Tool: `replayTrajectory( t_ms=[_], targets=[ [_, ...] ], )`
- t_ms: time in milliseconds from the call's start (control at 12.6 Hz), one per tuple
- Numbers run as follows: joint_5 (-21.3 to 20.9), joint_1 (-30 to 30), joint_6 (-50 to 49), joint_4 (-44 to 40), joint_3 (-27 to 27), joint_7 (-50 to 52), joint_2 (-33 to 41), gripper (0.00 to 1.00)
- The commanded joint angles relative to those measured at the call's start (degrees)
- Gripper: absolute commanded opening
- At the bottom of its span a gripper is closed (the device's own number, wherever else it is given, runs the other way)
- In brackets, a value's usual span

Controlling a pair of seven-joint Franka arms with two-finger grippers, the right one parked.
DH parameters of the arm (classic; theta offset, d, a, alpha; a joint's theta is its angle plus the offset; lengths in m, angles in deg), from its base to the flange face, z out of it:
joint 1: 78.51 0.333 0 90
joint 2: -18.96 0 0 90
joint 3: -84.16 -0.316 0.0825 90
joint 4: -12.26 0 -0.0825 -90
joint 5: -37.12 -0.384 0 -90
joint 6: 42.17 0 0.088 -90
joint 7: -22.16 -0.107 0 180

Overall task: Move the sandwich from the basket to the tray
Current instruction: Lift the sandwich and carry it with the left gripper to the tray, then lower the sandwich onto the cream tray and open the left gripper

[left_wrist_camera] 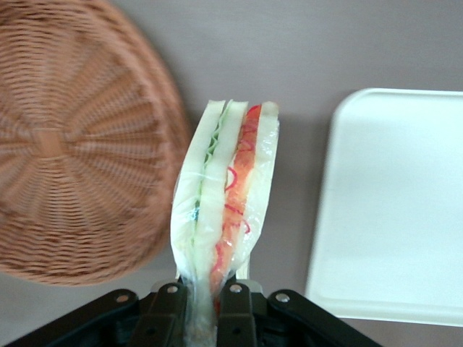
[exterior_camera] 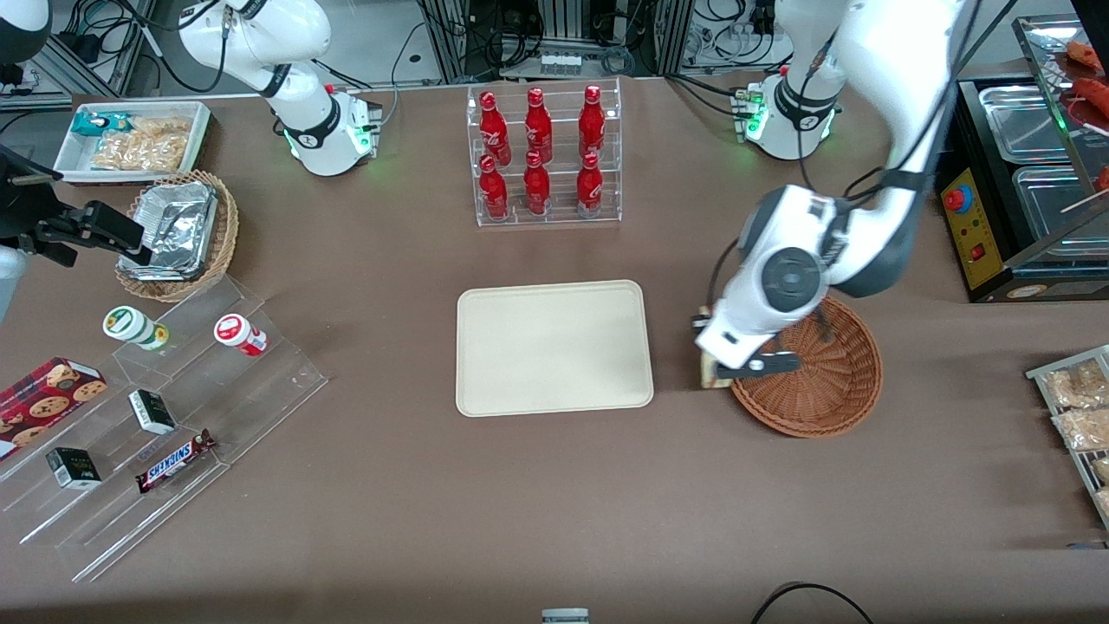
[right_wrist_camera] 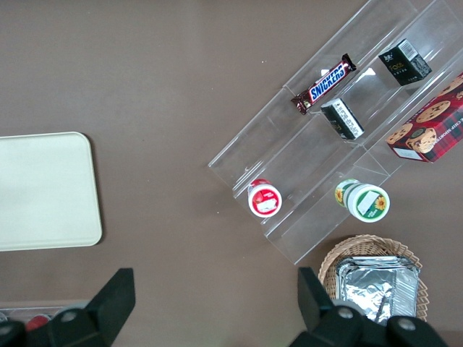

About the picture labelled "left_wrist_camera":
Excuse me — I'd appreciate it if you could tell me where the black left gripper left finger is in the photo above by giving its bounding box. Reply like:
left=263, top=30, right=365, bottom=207
left=135, top=281, right=190, bottom=347

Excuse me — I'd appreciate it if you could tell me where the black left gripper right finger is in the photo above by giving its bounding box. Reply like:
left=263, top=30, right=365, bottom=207
left=216, top=282, right=259, bottom=347

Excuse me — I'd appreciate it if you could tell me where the triangle sandwich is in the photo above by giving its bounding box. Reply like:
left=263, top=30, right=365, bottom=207
left=169, top=98, right=281, bottom=347

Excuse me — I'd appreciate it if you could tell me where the beige plastic tray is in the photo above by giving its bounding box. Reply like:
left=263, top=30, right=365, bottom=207
left=304, top=87, right=463, bottom=323

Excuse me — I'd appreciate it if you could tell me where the round brown wicker basket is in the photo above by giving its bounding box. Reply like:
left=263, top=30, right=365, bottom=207
left=0, top=0, right=193, bottom=287

